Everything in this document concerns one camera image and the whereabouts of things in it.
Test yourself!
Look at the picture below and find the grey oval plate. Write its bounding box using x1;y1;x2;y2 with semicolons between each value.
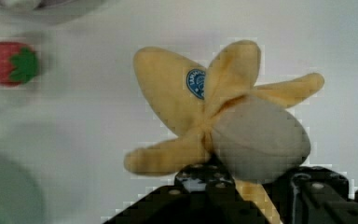
0;0;116;24

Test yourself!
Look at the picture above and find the red strawberry toy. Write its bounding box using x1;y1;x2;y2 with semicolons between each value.
0;42;39;87

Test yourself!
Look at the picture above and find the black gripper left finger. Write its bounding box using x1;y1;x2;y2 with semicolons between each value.
104;156;269;224

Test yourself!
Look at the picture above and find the yellow plush banana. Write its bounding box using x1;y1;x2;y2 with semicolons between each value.
124;40;324;224

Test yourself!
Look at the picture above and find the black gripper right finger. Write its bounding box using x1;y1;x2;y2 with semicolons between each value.
264;166;358;224

